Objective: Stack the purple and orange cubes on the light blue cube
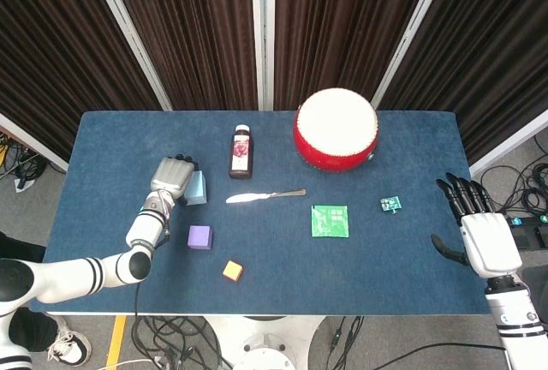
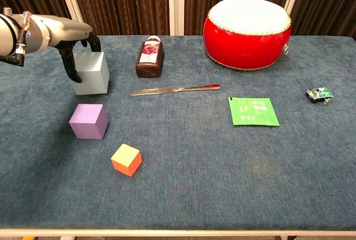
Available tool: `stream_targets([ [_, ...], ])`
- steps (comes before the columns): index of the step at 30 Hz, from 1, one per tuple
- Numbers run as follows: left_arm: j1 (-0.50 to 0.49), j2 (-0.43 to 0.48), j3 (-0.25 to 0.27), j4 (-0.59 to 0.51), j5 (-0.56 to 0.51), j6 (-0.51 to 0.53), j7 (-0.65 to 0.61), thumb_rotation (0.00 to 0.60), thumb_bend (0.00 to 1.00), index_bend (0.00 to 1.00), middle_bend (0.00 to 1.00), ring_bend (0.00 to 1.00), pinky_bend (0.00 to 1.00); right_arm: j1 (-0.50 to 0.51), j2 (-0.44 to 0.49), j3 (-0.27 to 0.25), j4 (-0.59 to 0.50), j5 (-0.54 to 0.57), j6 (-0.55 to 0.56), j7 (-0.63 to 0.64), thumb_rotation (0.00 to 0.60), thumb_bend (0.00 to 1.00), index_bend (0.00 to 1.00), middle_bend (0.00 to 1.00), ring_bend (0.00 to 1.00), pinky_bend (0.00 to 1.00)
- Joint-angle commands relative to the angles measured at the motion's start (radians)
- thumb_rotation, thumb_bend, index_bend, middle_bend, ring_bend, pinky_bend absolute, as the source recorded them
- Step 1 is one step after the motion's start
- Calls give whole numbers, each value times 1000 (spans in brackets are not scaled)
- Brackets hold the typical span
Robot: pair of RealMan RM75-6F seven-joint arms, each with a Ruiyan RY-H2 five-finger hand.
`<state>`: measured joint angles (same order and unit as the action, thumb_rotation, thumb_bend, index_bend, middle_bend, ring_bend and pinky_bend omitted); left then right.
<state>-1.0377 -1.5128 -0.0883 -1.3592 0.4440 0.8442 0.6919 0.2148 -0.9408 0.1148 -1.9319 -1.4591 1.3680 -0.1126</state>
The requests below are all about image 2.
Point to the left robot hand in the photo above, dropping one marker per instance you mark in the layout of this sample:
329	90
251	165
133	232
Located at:
69	31

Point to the light blue cube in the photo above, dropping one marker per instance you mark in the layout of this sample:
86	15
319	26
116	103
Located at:
91	76

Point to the purple cube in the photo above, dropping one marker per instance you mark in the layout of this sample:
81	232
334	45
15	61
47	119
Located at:
86	122

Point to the small orange cube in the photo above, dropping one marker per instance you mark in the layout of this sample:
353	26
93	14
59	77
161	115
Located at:
125	159

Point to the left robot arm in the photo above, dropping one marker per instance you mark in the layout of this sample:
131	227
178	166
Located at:
11	34

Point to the brown medicine bottle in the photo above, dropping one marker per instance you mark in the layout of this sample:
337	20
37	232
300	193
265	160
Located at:
149	56

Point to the silver table knife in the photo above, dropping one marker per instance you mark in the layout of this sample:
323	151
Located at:
167	90

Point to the blue table cloth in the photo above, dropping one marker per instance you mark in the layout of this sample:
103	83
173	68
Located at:
194	154

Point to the red drum white skin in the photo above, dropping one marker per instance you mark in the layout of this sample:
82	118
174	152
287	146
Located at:
244	40

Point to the green sachet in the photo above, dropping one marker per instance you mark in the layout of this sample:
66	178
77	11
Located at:
253	112

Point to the small green circuit board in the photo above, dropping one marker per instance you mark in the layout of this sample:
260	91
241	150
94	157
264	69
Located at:
318	94

